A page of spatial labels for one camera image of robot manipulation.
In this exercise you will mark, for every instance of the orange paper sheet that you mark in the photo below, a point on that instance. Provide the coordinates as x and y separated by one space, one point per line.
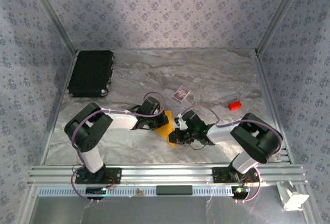
165 134

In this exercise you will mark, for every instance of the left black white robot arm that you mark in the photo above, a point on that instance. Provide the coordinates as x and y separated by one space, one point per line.
87 136

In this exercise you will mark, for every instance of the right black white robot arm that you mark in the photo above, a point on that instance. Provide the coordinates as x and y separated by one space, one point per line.
255 141

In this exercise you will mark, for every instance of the purple card box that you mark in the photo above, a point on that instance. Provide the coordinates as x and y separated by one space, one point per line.
181 94

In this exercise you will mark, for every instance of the red block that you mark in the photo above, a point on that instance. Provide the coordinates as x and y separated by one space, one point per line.
234 105

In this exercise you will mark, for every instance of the black bar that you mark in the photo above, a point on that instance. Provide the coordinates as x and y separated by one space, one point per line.
174 190

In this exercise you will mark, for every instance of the small tan tag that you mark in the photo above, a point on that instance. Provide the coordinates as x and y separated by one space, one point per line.
140 192

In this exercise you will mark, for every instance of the black hard case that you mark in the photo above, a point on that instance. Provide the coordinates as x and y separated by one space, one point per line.
90 72

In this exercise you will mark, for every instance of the grey metal lower shelf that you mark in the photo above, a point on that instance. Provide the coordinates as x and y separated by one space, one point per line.
165 211

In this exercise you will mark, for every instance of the small controller board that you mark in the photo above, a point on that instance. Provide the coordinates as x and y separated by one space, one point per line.
95 191
240 190

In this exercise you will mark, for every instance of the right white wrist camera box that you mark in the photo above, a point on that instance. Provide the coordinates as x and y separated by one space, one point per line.
181 122

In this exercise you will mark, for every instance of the aluminium mounting rail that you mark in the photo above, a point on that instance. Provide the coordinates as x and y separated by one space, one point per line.
165 173

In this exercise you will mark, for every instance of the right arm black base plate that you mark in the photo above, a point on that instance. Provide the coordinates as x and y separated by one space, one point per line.
219 175

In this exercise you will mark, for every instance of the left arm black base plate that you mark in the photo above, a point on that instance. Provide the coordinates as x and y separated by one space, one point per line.
113 175

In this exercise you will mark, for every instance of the aluminium table side rail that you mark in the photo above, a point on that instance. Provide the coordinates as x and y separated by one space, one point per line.
63 94
269 92

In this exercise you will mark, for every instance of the white plastic bracket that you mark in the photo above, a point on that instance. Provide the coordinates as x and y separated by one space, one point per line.
294 199

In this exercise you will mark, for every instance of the aluminium frame post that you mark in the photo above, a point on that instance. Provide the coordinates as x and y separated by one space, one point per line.
279 15
52 15

